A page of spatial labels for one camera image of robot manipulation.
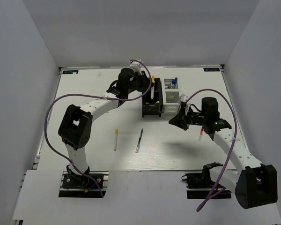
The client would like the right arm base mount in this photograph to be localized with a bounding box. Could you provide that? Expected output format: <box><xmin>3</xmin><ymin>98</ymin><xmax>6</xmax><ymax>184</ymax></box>
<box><xmin>181</xmin><ymin>172</ymin><xmax>231</xmax><ymax>200</ymax></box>

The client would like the purple cable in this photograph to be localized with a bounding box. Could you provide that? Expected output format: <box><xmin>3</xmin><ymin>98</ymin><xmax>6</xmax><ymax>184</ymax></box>
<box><xmin>186</xmin><ymin>89</ymin><xmax>238</xmax><ymax>212</ymax></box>
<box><xmin>44</xmin><ymin>60</ymin><xmax>155</xmax><ymax>197</ymax></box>

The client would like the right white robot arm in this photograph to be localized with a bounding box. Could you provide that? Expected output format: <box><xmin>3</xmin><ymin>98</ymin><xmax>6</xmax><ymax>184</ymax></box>
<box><xmin>169</xmin><ymin>95</ymin><xmax>278</xmax><ymax>209</ymax></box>

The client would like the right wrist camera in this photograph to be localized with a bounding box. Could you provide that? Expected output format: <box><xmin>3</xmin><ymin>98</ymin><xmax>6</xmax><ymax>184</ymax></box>
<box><xmin>179</xmin><ymin>94</ymin><xmax>191</xmax><ymax>112</ymax></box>

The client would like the white mesh organizer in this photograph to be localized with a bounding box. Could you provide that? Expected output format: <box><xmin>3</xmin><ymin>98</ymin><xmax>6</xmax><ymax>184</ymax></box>
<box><xmin>162</xmin><ymin>78</ymin><xmax>181</xmax><ymax>115</ymax></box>

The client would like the blue cap spray bottle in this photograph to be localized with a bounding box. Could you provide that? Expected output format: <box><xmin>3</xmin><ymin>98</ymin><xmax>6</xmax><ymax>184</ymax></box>
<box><xmin>167</xmin><ymin>77</ymin><xmax>178</xmax><ymax>89</ymax></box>

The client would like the green gel pen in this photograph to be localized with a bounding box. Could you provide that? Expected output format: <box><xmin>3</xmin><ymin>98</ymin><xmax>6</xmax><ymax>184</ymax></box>
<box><xmin>135</xmin><ymin>128</ymin><xmax>143</xmax><ymax>153</ymax></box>

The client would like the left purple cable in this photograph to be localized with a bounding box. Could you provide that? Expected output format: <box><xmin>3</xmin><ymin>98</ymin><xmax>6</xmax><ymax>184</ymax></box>
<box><xmin>44</xmin><ymin>60</ymin><xmax>155</xmax><ymax>197</ymax></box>

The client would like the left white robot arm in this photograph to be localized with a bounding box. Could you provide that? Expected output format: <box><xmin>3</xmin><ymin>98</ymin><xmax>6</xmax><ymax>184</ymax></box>
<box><xmin>58</xmin><ymin>68</ymin><xmax>152</xmax><ymax>187</ymax></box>

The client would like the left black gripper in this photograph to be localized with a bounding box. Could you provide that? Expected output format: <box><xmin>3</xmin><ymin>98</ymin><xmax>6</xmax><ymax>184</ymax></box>
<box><xmin>126</xmin><ymin>71</ymin><xmax>155</xmax><ymax>94</ymax></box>

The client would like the red pen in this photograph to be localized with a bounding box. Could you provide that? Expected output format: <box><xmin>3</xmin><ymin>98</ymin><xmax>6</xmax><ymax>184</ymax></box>
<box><xmin>198</xmin><ymin>127</ymin><xmax>204</xmax><ymax>141</ymax></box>

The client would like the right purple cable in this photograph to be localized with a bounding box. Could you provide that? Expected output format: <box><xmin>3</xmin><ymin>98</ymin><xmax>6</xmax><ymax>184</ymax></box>
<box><xmin>186</xmin><ymin>89</ymin><xmax>238</xmax><ymax>212</ymax></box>

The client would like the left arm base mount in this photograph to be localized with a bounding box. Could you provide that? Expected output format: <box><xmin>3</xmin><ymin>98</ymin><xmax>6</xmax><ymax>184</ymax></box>
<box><xmin>59</xmin><ymin>165</ymin><xmax>109</xmax><ymax>198</ymax></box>

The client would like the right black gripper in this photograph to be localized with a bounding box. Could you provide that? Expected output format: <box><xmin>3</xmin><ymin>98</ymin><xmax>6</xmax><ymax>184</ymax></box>
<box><xmin>169</xmin><ymin>105</ymin><xmax>207</xmax><ymax>130</ymax></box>

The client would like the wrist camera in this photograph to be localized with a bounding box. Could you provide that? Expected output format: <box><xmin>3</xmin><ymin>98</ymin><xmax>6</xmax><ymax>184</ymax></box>
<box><xmin>179</xmin><ymin>94</ymin><xmax>191</xmax><ymax>112</ymax></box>
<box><xmin>129</xmin><ymin>59</ymin><xmax>143</xmax><ymax>74</ymax></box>

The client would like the black mesh organizer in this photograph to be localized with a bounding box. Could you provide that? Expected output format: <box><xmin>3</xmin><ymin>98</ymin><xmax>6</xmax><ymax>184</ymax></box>
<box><xmin>142</xmin><ymin>78</ymin><xmax>163</xmax><ymax>117</ymax></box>

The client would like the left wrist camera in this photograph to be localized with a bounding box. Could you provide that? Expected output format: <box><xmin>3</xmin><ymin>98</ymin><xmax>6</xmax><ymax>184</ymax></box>
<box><xmin>129</xmin><ymin>59</ymin><xmax>143</xmax><ymax>74</ymax></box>

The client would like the yellow cap marker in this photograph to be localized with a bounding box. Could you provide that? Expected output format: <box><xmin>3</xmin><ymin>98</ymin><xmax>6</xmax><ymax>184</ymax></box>
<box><xmin>150</xmin><ymin>75</ymin><xmax>155</xmax><ymax>100</ymax></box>
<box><xmin>113</xmin><ymin>129</ymin><xmax>118</xmax><ymax>151</ymax></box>

